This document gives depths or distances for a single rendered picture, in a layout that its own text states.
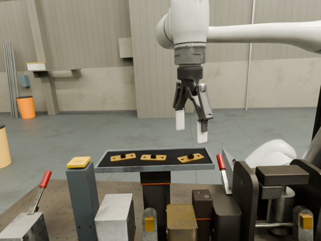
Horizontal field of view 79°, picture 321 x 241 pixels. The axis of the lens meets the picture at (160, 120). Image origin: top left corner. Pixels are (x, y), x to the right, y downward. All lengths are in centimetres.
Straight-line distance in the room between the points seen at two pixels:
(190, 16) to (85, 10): 721
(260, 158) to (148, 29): 524
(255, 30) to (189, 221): 61
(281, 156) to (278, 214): 50
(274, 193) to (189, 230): 23
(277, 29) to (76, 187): 82
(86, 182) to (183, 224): 35
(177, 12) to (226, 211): 53
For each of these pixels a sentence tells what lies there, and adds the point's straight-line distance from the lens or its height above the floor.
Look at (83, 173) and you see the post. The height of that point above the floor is 113.
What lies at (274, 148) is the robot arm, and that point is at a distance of 115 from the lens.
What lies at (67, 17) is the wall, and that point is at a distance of 796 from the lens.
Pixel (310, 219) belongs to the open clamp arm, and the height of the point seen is 109.
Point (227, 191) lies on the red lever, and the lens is 64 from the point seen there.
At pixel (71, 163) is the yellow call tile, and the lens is 71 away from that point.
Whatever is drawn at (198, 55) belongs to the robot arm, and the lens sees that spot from 56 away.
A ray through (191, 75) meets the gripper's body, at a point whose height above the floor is 143.
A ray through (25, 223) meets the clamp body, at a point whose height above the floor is 106.
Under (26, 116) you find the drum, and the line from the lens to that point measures 808.
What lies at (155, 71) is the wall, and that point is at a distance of 586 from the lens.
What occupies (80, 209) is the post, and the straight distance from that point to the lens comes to 79.
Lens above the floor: 145
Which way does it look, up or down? 15 degrees down
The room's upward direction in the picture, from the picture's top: 2 degrees counter-clockwise
